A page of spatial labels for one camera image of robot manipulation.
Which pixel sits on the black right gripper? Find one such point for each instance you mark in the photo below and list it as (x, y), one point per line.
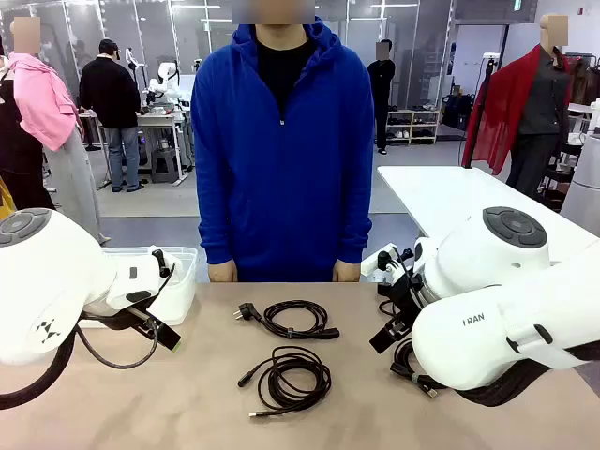
(408, 295)

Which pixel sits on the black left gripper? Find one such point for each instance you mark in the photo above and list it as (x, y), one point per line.
(117, 321)

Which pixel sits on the person's right forearm blue sleeve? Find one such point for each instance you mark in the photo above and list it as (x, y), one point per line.
(215, 229)

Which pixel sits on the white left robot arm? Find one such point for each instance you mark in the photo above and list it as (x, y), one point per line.
(47, 272)

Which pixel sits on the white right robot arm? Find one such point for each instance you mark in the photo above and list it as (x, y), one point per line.
(469, 351)

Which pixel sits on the person's left forearm blue sleeve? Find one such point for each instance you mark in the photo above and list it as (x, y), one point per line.
(354, 229)

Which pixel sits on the person's left hand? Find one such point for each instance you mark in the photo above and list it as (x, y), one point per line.
(347, 273)

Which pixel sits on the person's right hand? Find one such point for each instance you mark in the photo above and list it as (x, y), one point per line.
(222, 273)

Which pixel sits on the clear plastic storage box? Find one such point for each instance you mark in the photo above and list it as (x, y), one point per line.
(183, 281)

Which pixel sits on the white table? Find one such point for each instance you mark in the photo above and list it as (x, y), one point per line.
(445, 197)

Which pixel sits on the person in blue hoodie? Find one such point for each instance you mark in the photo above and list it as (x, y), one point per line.
(281, 187)

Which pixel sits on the white desk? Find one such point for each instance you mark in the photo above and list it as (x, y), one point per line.
(159, 118)

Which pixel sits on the low wooden shoe rack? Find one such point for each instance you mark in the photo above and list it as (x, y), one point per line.
(412, 111)

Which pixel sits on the black luggage bag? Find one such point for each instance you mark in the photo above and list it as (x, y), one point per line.
(457, 112)

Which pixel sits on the distant person in black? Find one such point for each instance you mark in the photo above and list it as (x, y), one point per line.
(382, 94)

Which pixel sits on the person in black jacket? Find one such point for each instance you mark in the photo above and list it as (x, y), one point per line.
(110, 94)

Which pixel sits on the white rounded machine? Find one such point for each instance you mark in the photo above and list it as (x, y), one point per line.
(586, 187)

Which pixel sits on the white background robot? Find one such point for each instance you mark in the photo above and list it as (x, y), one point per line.
(168, 72)

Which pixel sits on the clothes rack with dark garments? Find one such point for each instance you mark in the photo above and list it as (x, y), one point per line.
(586, 79)

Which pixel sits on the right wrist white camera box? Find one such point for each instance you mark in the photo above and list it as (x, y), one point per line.
(372, 262)

